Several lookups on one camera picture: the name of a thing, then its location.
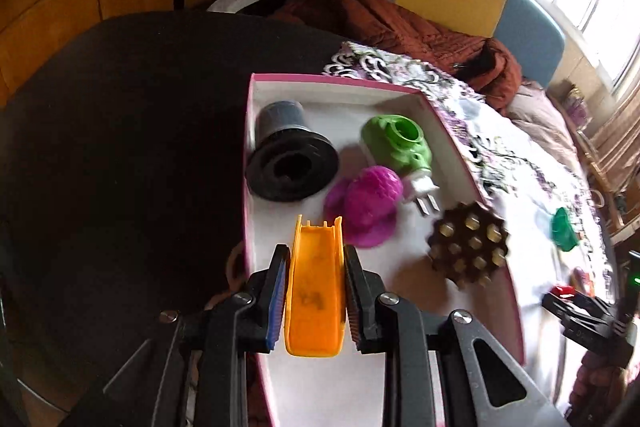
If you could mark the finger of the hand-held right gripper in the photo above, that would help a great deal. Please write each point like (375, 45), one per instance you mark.
(592, 303)
(555, 305)

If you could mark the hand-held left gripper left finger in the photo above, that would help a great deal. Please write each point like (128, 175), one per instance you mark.
(277, 302)

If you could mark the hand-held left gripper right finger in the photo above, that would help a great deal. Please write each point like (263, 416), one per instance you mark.
(356, 302)

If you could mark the small red plastic object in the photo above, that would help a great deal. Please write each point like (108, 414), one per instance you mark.
(562, 290)

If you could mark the yellow plastic slide piece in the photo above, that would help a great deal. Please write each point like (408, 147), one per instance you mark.
(315, 287)

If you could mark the pink-edged white tray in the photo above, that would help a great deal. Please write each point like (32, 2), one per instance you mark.
(310, 387)

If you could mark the brown gear with gold studs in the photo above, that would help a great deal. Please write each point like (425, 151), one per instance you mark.
(467, 247)

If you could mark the magenta plastic toy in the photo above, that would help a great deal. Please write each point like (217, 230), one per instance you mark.
(372, 197)

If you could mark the green plug-in device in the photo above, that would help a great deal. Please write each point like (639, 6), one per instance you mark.
(395, 142)

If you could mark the black grey filter cup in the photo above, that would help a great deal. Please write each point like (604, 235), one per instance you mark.
(280, 127)

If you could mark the person's right hand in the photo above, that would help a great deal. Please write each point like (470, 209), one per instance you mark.
(597, 382)

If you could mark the small green plastic object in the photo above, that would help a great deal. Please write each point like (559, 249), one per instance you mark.
(562, 232)

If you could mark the white embroidered floral tablecloth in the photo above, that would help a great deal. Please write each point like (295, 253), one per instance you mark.
(525, 207)

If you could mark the wooden shelf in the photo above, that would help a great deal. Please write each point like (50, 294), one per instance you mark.
(600, 167)

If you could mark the beige curtain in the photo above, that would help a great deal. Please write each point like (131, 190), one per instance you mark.
(620, 122)

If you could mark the beige pink pillow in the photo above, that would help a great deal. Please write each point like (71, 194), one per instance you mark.
(545, 117)

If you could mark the purple patterned box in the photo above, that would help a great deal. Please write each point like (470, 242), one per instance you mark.
(577, 107)

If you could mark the rust red quilted jacket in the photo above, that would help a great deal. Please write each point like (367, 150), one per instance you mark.
(380, 22)

